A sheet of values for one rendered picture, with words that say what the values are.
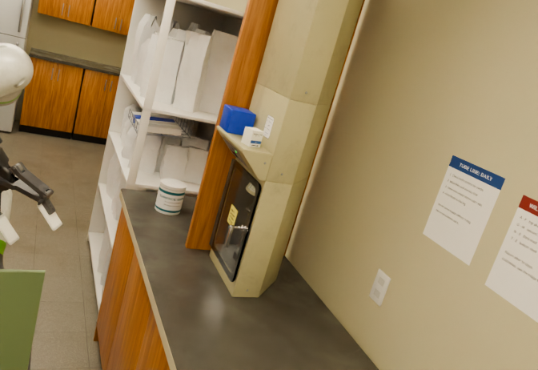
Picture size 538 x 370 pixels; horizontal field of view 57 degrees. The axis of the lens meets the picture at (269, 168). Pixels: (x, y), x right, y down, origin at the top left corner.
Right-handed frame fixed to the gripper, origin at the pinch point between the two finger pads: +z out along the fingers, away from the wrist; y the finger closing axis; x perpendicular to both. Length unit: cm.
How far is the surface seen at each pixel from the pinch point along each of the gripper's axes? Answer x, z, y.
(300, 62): -79, -3, -55
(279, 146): -73, 21, -38
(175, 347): -21, 55, 0
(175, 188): -116, 37, 34
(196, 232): -88, 50, 18
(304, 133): -79, 21, -47
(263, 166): -69, 25, -31
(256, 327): -45, 72, -13
